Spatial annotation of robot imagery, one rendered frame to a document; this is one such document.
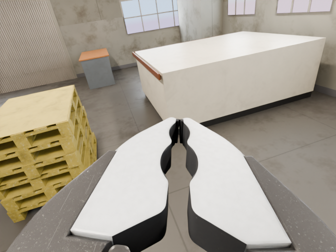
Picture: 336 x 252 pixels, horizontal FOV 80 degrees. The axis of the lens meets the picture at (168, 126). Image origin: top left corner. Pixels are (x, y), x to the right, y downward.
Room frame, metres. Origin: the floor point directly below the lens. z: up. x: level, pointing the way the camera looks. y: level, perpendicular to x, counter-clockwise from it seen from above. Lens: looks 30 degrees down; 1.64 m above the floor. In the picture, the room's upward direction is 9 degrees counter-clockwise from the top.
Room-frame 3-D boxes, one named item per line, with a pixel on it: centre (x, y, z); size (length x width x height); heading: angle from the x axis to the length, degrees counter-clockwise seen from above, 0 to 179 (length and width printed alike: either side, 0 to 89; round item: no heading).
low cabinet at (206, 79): (3.82, -1.03, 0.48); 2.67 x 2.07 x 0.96; 104
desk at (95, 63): (6.30, 1.82, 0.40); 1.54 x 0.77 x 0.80; 14
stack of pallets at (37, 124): (2.09, 1.44, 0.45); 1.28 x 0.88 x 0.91; 14
